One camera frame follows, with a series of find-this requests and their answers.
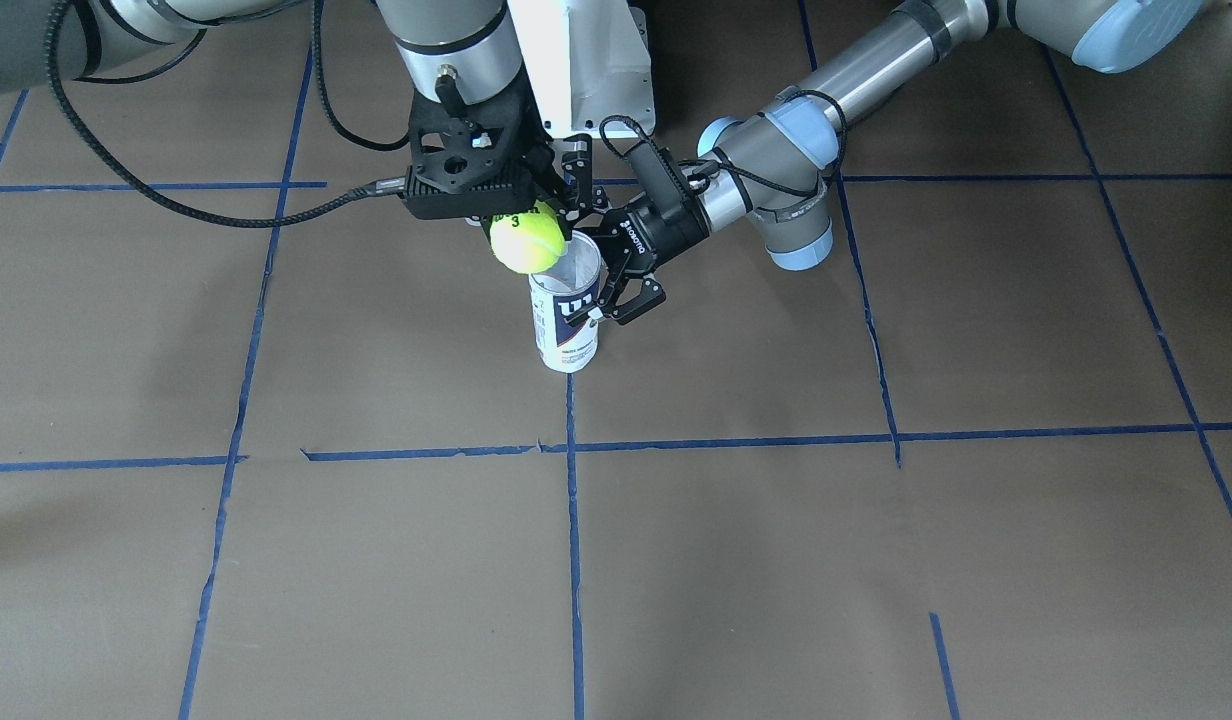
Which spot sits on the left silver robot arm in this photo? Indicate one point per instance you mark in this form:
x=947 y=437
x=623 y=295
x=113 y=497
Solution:
x=774 y=167

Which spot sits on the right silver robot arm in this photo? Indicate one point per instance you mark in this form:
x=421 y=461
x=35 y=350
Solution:
x=454 y=52

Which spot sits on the yellow Wilson tennis ball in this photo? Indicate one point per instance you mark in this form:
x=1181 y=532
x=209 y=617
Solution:
x=528 y=242

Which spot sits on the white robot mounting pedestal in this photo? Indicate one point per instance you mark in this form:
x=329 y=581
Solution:
x=586 y=60

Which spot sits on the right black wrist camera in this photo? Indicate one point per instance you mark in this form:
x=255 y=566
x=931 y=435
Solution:
x=510 y=190

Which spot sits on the clear tennis ball can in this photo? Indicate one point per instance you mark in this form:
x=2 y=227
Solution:
x=565 y=335

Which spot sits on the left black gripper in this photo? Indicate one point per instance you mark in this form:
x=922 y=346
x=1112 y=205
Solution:
x=668 y=226

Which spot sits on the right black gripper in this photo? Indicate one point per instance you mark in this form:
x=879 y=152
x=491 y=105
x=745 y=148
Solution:
x=536 y=160

